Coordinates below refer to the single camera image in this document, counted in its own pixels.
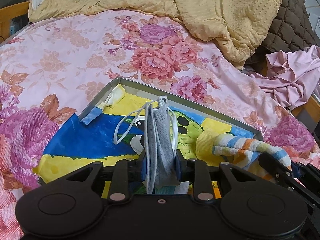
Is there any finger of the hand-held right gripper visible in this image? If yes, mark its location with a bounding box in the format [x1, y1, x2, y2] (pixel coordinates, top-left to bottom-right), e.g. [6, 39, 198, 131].
[259, 152, 294, 184]
[290, 162, 320, 193]

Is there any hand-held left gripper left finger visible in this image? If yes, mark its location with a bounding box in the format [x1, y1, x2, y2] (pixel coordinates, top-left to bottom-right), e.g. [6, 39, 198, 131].
[56, 152, 148, 202]

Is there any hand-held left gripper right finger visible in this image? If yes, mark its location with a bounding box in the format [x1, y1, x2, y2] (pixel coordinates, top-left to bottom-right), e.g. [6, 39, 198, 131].
[175, 150, 265, 202]

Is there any grey mesh face mask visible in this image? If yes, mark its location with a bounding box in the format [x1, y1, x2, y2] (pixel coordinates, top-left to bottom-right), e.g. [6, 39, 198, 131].
[114, 95, 185, 195]

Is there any striped sock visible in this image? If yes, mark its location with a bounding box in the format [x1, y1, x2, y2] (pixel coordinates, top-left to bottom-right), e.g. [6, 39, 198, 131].
[196, 132, 292, 183]

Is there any cartoon-print shallow box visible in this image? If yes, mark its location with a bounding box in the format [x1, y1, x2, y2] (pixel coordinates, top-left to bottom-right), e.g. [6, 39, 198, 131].
[37, 77, 264, 198]

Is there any cream tape strip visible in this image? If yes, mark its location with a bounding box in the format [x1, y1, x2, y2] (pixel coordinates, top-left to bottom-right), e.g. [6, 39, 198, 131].
[101, 84, 125, 110]

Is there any pink garment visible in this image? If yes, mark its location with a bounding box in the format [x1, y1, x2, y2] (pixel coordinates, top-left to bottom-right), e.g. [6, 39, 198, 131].
[247, 45, 320, 110]

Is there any pink floral bedsheet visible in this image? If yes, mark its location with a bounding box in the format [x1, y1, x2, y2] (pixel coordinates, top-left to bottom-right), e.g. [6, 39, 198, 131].
[0, 7, 320, 240]

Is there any brown quilted jacket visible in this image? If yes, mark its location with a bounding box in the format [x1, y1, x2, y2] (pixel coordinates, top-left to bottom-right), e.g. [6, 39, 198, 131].
[246, 0, 320, 65]

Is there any yellow dotted blanket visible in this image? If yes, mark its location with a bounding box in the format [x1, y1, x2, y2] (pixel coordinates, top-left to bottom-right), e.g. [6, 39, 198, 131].
[29, 0, 284, 67]

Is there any pale blue printed bag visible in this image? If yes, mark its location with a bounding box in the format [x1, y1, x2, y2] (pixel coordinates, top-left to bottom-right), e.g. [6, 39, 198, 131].
[9, 19, 26, 35]

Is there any wooden bed rail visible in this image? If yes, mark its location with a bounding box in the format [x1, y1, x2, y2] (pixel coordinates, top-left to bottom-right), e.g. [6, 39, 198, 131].
[0, 1, 30, 43]
[291, 95, 320, 124]

